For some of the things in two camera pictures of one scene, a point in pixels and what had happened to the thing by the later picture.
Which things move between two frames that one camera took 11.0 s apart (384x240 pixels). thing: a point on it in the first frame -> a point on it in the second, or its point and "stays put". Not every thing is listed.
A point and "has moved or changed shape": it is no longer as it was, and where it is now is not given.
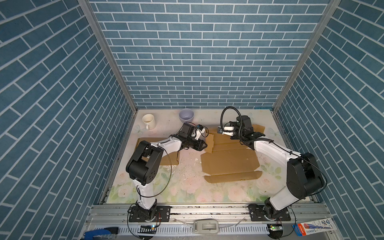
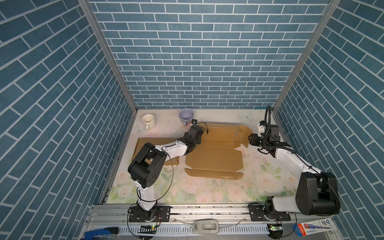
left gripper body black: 192,143 -> 198,141
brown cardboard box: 172,159 stays put
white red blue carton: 303,229 stays put
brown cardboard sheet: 226,160 has moved or changed shape
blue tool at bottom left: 109,233 stays put
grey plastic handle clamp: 206,226 stays put
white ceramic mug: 149,119 stays put
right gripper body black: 237,135 -> 260,141
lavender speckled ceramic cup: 186,115 stays put
